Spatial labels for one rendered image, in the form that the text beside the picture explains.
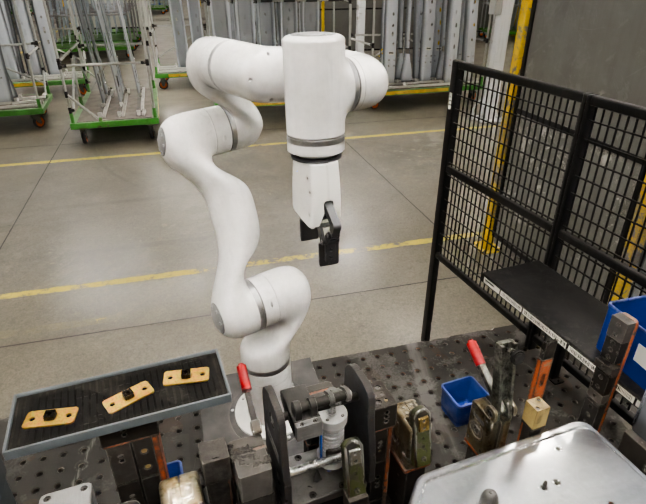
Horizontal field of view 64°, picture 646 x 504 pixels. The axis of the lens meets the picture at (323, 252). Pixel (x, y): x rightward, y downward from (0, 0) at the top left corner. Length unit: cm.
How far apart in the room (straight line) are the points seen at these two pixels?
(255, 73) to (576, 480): 92
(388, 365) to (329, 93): 118
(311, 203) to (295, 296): 45
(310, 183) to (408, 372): 109
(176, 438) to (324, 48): 117
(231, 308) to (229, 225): 18
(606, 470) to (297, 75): 92
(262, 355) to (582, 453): 70
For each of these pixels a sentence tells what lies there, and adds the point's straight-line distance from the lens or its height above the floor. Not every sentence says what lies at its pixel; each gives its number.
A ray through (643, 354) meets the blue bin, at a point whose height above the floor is 111.
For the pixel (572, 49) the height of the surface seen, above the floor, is 146.
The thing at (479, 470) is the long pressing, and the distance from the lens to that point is 111.
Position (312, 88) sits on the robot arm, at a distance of 71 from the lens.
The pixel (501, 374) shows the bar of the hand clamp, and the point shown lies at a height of 116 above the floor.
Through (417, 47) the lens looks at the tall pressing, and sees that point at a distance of 880.
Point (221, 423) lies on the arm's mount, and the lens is 144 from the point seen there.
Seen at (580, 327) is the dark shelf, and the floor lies 103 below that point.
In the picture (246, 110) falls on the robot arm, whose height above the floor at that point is 159.
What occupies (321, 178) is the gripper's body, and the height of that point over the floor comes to 158.
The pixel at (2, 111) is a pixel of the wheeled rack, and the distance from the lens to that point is 785.
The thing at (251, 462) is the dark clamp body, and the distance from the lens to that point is 99.
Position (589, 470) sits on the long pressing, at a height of 100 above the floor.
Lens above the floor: 184
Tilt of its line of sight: 29 degrees down
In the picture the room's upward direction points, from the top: straight up
